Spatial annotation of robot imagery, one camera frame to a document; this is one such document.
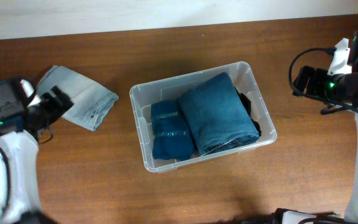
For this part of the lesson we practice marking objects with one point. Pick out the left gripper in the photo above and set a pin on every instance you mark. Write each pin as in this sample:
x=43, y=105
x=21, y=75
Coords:
x=61, y=106

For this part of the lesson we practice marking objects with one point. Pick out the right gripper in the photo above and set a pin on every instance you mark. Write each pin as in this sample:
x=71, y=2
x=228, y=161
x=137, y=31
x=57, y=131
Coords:
x=313, y=75

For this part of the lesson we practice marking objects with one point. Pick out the light blue jeans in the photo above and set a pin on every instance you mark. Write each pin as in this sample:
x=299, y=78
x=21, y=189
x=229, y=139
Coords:
x=91, y=100

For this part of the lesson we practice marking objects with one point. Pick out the black garment with band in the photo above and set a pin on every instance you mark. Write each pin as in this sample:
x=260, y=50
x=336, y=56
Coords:
x=248, y=107

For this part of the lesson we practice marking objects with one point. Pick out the medium blue jeans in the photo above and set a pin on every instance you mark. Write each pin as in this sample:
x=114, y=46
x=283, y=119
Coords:
x=216, y=116

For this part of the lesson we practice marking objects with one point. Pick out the dark blue garment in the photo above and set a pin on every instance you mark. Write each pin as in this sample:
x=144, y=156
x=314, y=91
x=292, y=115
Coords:
x=172, y=137

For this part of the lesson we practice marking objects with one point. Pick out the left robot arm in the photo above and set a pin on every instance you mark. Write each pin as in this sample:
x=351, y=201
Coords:
x=24, y=116

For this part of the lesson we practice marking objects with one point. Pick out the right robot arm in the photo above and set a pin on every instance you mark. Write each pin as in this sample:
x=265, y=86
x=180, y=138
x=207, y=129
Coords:
x=337, y=88

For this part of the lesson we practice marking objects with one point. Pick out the clear plastic storage bin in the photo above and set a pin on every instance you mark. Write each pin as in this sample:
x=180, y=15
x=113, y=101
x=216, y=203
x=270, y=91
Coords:
x=144, y=94

